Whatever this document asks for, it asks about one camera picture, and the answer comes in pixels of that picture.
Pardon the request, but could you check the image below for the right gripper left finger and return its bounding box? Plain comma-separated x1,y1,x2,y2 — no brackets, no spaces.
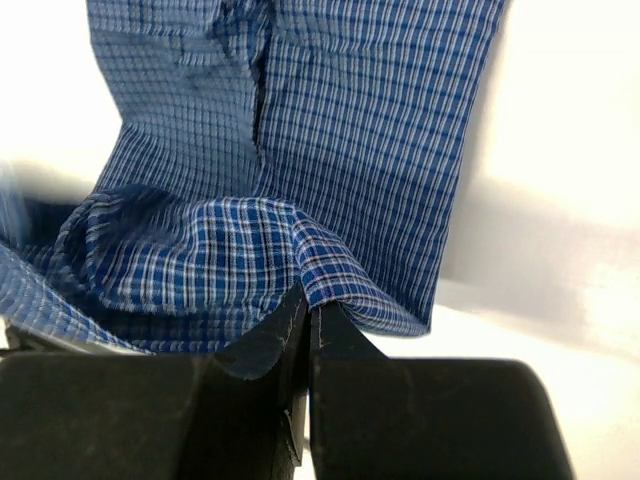
1,286,308,479

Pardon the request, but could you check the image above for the blue checked long sleeve shirt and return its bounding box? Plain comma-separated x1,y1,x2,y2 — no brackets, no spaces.
1,1,504,352

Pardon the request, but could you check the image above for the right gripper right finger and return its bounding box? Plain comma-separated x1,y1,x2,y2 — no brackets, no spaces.
310,304,573,479

